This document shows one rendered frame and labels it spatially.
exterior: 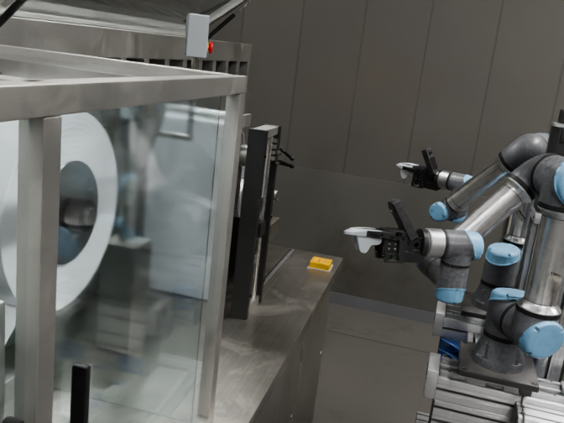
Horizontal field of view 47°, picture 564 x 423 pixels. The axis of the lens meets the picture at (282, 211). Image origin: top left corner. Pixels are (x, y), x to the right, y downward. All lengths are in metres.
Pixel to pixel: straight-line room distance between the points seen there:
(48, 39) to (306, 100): 2.88
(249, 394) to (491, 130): 3.02
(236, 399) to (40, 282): 0.89
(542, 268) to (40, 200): 1.44
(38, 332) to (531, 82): 3.78
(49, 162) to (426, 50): 3.70
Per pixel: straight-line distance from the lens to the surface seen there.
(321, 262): 2.37
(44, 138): 0.64
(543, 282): 1.86
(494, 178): 2.47
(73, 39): 1.73
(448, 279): 1.74
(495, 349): 2.04
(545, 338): 1.89
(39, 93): 0.62
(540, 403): 2.10
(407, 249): 1.69
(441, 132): 4.24
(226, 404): 1.48
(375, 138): 4.28
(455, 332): 2.55
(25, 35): 1.58
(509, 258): 2.47
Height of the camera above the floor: 1.65
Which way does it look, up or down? 14 degrees down
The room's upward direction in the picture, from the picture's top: 7 degrees clockwise
